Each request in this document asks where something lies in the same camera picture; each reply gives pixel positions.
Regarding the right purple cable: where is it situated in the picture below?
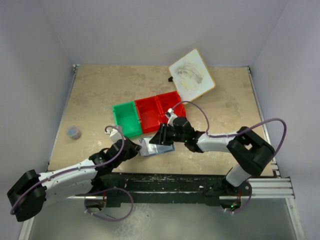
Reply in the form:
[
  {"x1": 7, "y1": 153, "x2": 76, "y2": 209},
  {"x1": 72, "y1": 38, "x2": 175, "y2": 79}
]
[{"x1": 167, "y1": 100, "x2": 288, "y2": 216}]

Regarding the green plastic bin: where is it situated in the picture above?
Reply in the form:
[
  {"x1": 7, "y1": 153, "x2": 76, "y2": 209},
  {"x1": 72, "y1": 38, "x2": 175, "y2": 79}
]
[{"x1": 112, "y1": 101, "x2": 143, "y2": 138}]

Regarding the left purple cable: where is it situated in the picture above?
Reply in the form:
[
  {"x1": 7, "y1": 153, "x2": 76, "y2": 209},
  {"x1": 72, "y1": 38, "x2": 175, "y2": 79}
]
[{"x1": 9, "y1": 125, "x2": 135, "y2": 222}]

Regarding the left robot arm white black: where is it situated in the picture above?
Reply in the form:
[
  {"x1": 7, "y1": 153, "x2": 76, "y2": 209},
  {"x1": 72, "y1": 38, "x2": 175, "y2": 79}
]
[{"x1": 7, "y1": 137, "x2": 142, "y2": 222}]

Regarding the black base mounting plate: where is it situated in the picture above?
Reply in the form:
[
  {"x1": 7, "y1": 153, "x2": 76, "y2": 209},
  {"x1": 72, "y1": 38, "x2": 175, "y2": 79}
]
[{"x1": 84, "y1": 172, "x2": 252, "y2": 208}]

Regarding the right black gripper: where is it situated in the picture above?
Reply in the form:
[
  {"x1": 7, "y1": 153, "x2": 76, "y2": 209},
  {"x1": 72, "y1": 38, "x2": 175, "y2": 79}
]
[{"x1": 149, "y1": 123, "x2": 187, "y2": 147}]

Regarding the purple cable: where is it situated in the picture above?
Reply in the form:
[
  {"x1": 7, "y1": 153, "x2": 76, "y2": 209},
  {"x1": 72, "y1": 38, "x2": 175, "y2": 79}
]
[
  {"x1": 167, "y1": 100, "x2": 288, "y2": 216},
  {"x1": 9, "y1": 125, "x2": 135, "y2": 222}
]

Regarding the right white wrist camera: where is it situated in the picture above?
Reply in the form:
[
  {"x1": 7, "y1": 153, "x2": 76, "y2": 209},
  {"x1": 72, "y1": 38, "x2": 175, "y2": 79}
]
[{"x1": 165, "y1": 108, "x2": 178, "y2": 126}]

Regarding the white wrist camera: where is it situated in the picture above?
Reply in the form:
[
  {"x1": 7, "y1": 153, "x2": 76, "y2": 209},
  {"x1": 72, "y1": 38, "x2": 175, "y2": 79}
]
[
  {"x1": 107, "y1": 125, "x2": 122, "y2": 143},
  {"x1": 165, "y1": 108, "x2": 178, "y2": 126}
]

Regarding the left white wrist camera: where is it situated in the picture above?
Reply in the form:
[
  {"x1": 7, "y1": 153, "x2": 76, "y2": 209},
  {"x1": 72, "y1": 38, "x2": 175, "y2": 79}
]
[{"x1": 107, "y1": 125, "x2": 122, "y2": 143}]

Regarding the white board wooden frame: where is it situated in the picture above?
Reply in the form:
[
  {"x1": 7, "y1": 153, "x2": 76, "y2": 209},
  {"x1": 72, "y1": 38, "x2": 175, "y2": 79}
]
[{"x1": 168, "y1": 48, "x2": 216, "y2": 102}]

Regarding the blue card holder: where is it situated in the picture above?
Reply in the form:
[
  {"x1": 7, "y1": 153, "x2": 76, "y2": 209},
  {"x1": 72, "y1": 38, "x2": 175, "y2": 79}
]
[{"x1": 138, "y1": 136, "x2": 175, "y2": 157}]

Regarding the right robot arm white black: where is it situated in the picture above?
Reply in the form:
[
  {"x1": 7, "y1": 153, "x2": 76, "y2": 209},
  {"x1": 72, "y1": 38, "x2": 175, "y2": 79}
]
[{"x1": 149, "y1": 116, "x2": 275, "y2": 196}]

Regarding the red double plastic bin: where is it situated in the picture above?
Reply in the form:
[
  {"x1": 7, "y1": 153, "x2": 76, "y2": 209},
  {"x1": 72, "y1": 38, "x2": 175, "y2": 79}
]
[{"x1": 134, "y1": 91, "x2": 181, "y2": 134}]

